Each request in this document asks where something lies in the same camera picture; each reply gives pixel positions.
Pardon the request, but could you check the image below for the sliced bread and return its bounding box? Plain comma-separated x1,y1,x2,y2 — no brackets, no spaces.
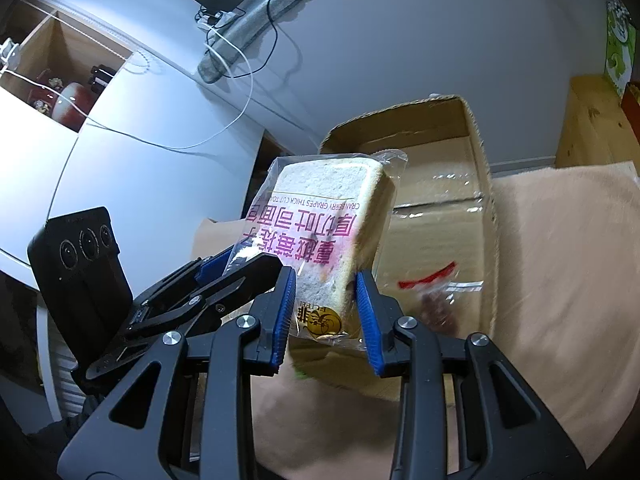
227,149,408,361

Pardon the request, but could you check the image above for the wooden shelf compartment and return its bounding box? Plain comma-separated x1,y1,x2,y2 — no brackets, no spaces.
0,10,134,134

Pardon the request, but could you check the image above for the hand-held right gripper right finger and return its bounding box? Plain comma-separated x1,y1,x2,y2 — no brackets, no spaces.
354,269,589,480

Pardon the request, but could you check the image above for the thin black cable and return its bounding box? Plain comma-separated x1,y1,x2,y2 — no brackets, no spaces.
202,0,321,81

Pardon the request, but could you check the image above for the small black box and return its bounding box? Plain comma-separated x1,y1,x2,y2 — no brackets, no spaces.
89,64,117,92

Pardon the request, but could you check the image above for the white clip device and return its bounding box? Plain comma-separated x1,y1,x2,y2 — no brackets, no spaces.
0,37,22,69

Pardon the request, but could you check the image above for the light wooden cabinet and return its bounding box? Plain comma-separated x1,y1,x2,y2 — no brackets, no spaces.
555,75,640,171

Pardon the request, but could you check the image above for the brown cardboard box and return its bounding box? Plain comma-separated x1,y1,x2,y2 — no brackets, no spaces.
192,94,501,402

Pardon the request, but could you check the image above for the red vase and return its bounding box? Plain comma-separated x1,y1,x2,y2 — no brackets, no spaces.
52,81,101,133

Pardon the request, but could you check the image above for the tan blanket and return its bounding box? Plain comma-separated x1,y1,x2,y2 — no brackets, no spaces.
250,160,640,480

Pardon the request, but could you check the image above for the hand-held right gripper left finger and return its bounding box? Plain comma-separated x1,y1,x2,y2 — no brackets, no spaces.
57,265,296,480

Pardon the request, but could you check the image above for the white ribbed panel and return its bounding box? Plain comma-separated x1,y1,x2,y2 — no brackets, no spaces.
47,345,85,417

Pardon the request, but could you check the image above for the clear packet with red strip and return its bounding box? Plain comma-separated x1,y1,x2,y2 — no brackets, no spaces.
397,259,483,333

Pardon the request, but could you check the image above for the green cartoon poster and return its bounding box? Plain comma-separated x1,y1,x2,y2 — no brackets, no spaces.
604,0,639,86

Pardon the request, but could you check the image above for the white cable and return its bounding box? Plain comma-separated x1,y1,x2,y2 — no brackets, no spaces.
0,22,253,151

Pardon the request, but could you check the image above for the white power strip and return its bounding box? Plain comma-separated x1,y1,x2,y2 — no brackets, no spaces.
195,5,242,29

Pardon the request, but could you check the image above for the dark red ornamental jar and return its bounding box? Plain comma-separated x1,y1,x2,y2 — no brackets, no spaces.
27,70,66,116

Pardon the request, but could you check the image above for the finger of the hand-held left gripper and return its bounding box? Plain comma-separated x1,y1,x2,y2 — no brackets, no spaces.
122,254,284,341
131,247,237,318

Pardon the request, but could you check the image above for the grey foam-wrapped pipe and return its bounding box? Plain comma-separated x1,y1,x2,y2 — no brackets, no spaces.
197,0,361,85

